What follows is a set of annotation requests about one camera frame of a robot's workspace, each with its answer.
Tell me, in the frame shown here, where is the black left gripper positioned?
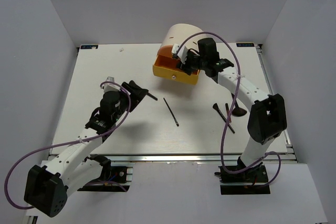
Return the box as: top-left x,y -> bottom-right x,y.
112,82 -> 148,122

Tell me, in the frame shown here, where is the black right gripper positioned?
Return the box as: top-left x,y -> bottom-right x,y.
175,50 -> 207,76

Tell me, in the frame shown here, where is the yellow organizer drawer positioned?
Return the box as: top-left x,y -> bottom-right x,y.
152,55 -> 200,85

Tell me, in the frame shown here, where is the orange organizer drawer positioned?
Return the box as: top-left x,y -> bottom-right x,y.
157,45 -> 173,58

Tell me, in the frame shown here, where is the cream cylindrical makeup organizer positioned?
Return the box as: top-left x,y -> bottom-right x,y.
160,24 -> 208,51

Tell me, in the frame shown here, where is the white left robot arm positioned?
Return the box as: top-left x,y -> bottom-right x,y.
24,78 -> 148,218

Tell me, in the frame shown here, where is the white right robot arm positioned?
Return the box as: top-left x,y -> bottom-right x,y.
172,38 -> 287,182

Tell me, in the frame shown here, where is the slim black makeup brush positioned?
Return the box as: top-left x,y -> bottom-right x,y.
213,103 -> 236,134

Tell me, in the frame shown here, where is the black fan makeup brush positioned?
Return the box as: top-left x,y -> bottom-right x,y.
232,100 -> 247,117

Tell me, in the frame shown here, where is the black powder brush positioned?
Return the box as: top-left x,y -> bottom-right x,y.
147,93 -> 158,101

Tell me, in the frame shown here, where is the thin black mascara wand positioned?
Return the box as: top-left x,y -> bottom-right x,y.
163,98 -> 179,127

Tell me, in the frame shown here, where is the blue right corner label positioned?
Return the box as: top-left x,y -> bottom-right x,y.
236,42 -> 255,47

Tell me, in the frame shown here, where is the blue corner label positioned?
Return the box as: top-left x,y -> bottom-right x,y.
80,45 -> 98,50
236,42 -> 255,47

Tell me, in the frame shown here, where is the blue left corner label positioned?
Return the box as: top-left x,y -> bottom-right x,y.
80,45 -> 98,50

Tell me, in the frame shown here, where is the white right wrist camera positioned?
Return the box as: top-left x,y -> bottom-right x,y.
171,44 -> 188,64

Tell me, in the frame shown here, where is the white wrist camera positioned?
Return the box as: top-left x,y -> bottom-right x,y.
100,77 -> 119,93
171,44 -> 188,64

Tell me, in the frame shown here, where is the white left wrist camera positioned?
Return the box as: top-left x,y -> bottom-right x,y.
100,77 -> 119,93

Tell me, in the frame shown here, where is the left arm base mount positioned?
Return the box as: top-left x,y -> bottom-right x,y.
78,154 -> 132,193

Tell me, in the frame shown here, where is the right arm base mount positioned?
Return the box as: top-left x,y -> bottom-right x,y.
214,165 -> 270,195

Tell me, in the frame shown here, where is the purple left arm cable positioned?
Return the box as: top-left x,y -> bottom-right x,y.
4,82 -> 132,210

